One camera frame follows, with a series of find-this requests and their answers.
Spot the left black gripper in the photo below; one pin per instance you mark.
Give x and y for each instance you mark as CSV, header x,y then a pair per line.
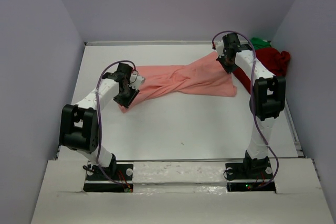
x,y
126,95

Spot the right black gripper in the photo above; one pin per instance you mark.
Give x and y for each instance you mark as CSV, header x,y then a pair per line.
x,y
228,61

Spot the pink t shirt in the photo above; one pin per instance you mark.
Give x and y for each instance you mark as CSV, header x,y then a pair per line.
x,y
203,77

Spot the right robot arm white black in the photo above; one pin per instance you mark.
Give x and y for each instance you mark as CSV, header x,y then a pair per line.
x,y
267,101

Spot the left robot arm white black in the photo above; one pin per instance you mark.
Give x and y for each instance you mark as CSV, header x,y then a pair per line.
x,y
81,123

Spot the green t shirt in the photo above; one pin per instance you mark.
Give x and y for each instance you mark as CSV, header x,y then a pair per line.
x,y
260,43

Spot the red t shirt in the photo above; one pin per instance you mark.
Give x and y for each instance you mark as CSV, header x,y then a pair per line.
x,y
275,61

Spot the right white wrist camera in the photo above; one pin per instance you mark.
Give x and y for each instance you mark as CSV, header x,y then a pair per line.
x,y
218,47

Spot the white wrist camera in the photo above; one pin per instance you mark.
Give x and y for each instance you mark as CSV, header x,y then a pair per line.
x,y
218,47
136,81

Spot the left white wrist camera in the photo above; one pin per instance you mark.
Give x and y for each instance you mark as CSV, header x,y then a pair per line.
x,y
136,81

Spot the aluminium rail back edge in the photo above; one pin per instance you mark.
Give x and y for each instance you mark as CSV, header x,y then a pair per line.
x,y
151,42

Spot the aluminium rail front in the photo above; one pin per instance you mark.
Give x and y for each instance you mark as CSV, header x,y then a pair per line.
x,y
183,160

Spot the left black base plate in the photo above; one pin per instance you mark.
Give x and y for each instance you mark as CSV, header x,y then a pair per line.
x,y
120,182

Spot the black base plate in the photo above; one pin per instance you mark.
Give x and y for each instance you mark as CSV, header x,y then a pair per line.
x,y
239,180
120,182

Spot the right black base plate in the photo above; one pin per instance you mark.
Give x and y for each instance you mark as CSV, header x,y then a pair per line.
x,y
239,180

